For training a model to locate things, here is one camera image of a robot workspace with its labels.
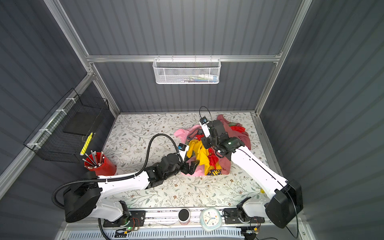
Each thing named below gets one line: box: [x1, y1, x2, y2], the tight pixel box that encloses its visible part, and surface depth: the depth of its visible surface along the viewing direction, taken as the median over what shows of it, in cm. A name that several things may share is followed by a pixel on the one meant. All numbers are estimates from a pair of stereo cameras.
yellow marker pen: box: [79, 131, 94, 156], surface depth 70 cm
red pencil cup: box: [84, 152, 117, 176], surface depth 82 cm
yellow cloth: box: [187, 139, 222, 176], surface depth 80 cm
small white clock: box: [199, 207, 223, 232], surface depth 72 cm
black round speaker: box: [177, 208, 190, 226], surface depth 71 cm
